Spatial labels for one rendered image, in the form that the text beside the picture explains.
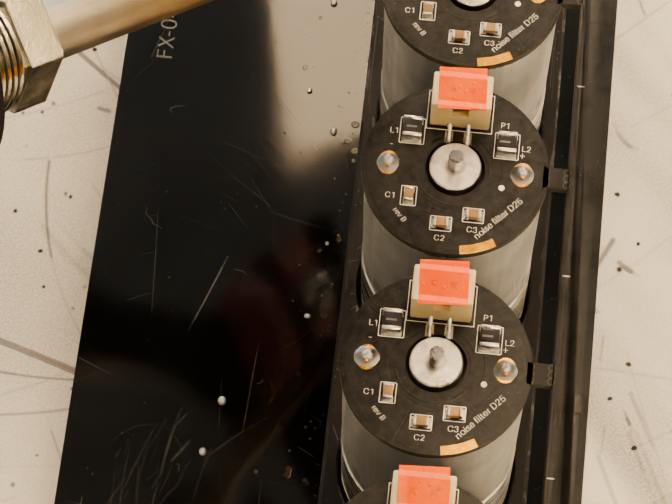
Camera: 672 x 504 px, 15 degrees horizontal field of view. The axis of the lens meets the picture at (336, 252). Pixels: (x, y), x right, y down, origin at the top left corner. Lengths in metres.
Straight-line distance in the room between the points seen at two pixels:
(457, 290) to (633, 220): 0.09
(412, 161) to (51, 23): 0.07
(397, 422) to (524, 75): 0.06
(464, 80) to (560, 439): 0.05
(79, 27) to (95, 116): 0.12
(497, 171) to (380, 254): 0.02
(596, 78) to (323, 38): 0.07
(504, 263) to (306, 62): 0.07
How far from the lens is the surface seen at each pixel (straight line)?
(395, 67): 0.36
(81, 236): 0.41
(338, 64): 0.41
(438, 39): 0.35
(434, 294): 0.33
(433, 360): 0.33
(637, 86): 0.42
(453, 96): 0.34
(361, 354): 0.33
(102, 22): 0.30
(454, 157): 0.34
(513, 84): 0.36
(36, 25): 0.29
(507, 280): 0.35
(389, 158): 0.34
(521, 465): 0.37
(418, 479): 0.32
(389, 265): 0.35
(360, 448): 0.34
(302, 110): 0.40
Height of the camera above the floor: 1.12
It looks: 67 degrees down
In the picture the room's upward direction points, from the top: straight up
